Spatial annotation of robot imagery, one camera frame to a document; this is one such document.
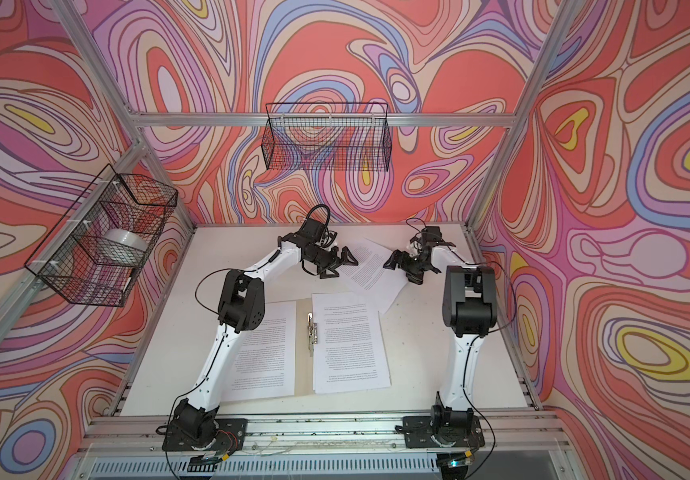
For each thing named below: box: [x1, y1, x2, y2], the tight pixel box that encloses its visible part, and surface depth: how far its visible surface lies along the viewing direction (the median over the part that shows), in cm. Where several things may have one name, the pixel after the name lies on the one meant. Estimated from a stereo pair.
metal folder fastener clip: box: [307, 313, 318, 356], surface depth 92 cm
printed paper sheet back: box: [338, 237, 408, 315], surface depth 106 cm
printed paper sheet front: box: [312, 292, 392, 395], surface depth 90 cm
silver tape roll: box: [95, 228, 149, 267], surface depth 74 cm
